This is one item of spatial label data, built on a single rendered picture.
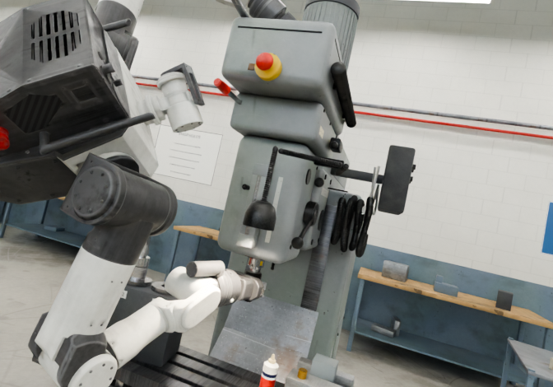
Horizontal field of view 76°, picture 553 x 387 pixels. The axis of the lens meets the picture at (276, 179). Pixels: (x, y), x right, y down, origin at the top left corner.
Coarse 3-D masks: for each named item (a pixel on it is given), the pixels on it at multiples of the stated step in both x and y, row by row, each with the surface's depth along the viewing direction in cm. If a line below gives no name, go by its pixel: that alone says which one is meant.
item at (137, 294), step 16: (128, 288) 102; (144, 288) 104; (160, 288) 103; (128, 304) 101; (144, 304) 101; (112, 320) 102; (160, 336) 99; (176, 336) 106; (144, 352) 99; (160, 352) 99
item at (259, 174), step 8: (256, 168) 90; (264, 168) 89; (256, 176) 90; (264, 176) 89; (256, 184) 89; (264, 184) 89; (256, 192) 89; (248, 200) 89; (240, 232) 89; (248, 232) 88; (256, 232) 89; (240, 240) 88; (248, 240) 88; (256, 240) 90
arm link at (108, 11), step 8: (104, 0) 81; (112, 0) 81; (96, 8) 81; (104, 8) 80; (112, 8) 80; (120, 8) 81; (104, 16) 79; (112, 16) 80; (120, 16) 81; (128, 16) 83; (104, 24) 79; (136, 24) 87; (112, 32) 79; (120, 32) 81; (128, 32) 83; (112, 40) 79; (120, 40) 80; (120, 48) 80
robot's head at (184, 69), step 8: (184, 64) 72; (168, 72) 73; (176, 72) 72; (184, 72) 72; (192, 72) 74; (160, 80) 72; (192, 80) 75; (192, 88) 72; (192, 96) 72; (200, 96) 75; (200, 104) 74
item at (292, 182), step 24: (240, 144) 96; (264, 144) 94; (288, 144) 93; (240, 168) 95; (288, 168) 91; (312, 168) 100; (240, 192) 94; (288, 192) 91; (240, 216) 93; (288, 216) 90; (264, 240) 91; (288, 240) 90
